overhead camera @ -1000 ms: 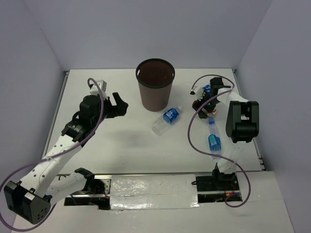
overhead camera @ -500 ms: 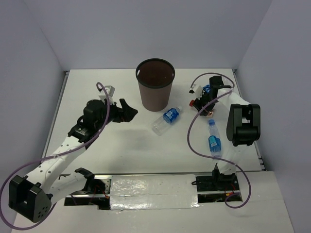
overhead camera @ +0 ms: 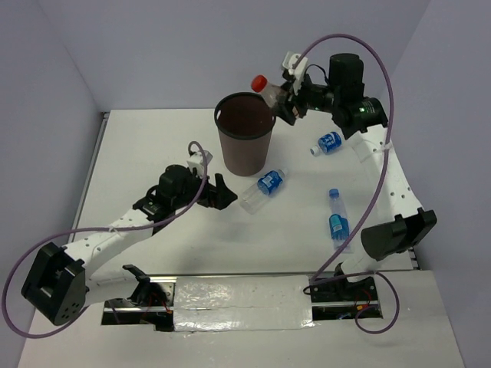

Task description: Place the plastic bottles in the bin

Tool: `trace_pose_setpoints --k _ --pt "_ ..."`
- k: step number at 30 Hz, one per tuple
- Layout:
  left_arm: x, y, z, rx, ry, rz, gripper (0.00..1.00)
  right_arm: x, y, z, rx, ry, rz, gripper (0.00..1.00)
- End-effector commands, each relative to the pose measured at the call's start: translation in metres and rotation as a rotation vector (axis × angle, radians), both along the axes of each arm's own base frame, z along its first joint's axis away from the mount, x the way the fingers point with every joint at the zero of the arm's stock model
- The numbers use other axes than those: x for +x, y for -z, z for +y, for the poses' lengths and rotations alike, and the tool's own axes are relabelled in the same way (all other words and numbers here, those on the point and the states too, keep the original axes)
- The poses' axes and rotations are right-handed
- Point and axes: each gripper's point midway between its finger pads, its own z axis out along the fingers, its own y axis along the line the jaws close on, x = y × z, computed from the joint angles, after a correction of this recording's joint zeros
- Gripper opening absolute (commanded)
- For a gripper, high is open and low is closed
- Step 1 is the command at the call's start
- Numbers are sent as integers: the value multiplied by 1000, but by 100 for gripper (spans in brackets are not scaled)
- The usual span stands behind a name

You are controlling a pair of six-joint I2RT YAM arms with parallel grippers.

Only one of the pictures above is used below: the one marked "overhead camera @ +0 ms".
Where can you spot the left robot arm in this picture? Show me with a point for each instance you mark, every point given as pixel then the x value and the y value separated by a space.
pixel 63 280

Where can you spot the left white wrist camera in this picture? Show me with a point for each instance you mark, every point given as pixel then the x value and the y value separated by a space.
pixel 198 162

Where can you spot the blue label bottle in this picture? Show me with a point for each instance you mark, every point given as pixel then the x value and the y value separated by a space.
pixel 326 144
pixel 263 190

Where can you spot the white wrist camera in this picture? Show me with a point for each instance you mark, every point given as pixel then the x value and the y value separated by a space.
pixel 293 68
pixel 198 162

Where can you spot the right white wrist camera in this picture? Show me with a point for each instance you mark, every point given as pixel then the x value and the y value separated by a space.
pixel 293 68

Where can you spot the red cap plastic bottle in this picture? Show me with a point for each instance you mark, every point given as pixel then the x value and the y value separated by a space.
pixel 274 96

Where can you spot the blue cap bottle near right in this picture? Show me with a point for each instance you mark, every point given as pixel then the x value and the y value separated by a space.
pixel 338 220

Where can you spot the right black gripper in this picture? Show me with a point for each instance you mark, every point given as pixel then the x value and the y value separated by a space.
pixel 286 110

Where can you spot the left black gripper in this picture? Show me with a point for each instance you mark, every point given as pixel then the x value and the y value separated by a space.
pixel 210 198

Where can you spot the brown plastic bin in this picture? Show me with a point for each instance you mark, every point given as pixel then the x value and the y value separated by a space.
pixel 245 123

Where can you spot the silver foil tape sheet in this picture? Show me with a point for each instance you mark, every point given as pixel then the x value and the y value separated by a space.
pixel 241 303

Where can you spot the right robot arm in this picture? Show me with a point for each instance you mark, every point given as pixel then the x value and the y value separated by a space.
pixel 366 128

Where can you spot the metal base rail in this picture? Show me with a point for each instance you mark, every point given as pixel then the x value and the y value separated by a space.
pixel 328 302

